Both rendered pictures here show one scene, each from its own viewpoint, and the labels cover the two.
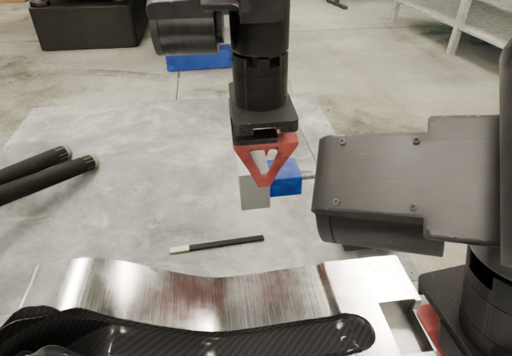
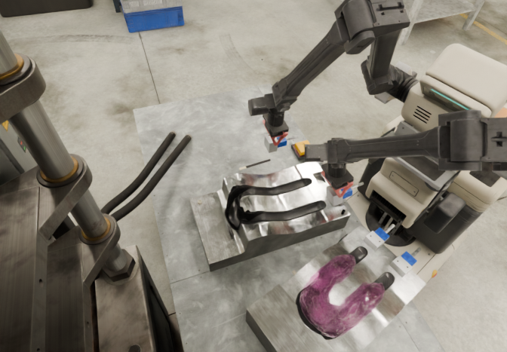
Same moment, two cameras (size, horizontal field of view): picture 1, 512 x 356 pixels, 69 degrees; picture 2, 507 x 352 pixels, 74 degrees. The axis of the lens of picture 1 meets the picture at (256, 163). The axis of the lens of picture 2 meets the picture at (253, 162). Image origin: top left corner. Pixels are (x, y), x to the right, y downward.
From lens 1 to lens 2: 87 cm
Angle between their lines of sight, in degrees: 18
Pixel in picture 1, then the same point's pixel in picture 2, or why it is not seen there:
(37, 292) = (229, 183)
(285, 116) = (284, 127)
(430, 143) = (321, 148)
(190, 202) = (238, 149)
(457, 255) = not seen: hidden behind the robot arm
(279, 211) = not seen: hidden behind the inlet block
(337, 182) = (308, 154)
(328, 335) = (300, 183)
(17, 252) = (185, 177)
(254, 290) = (278, 176)
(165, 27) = (256, 111)
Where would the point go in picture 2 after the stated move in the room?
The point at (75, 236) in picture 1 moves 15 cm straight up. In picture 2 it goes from (202, 169) to (199, 143)
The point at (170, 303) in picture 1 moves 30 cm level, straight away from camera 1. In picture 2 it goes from (259, 182) to (217, 132)
